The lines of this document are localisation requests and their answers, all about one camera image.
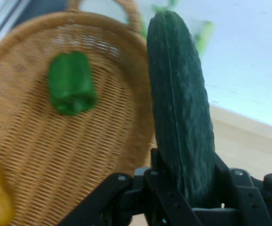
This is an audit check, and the woven wicker basket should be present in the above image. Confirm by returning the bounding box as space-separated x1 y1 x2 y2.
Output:
0 0 157 226

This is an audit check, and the dark green cucumber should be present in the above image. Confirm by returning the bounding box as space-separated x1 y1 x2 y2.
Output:
146 10 216 209

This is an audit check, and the green bell pepper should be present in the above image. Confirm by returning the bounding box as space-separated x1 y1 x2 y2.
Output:
47 51 98 116

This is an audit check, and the light green leafy vegetable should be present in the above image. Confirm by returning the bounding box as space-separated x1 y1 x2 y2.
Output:
151 0 215 58

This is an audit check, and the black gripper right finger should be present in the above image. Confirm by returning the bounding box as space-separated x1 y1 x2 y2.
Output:
214 155 272 226

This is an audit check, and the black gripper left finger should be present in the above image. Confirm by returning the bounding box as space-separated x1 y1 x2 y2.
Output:
62 148 203 226

